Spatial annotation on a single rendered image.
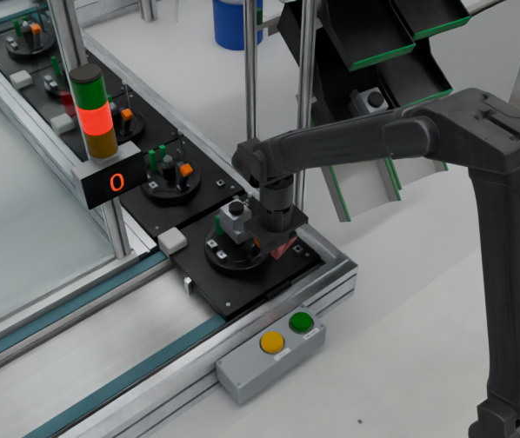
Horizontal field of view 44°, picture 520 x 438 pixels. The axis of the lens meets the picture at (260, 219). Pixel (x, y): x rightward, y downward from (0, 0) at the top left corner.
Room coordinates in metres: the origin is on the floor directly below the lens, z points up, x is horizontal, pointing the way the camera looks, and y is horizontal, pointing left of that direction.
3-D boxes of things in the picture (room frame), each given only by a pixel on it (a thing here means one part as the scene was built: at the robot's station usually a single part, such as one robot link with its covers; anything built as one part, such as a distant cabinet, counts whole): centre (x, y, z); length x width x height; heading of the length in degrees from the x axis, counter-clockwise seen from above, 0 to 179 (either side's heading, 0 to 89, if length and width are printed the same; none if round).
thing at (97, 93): (0.85, 0.27, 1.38); 0.05 x 0.05 x 0.05
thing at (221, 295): (0.88, 0.04, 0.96); 0.24 x 0.24 x 0.02; 38
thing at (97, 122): (0.85, 0.27, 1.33); 0.05 x 0.05 x 0.05
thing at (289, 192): (0.79, -0.02, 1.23); 0.07 x 0.06 x 0.07; 33
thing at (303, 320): (0.70, -0.08, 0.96); 0.04 x 0.04 x 0.02
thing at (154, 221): (1.08, 0.20, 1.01); 0.24 x 0.24 x 0.13; 38
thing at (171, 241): (0.90, 0.18, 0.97); 0.05 x 0.05 x 0.04; 38
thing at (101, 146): (0.85, 0.27, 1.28); 0.05 x 0.05 x 0.05
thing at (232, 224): (0.89, 0.05, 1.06); 0.08 x 0.04 x 0.07; 37
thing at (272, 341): (0.66, -0.02, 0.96); 0.04 x 0.04 x 0.02
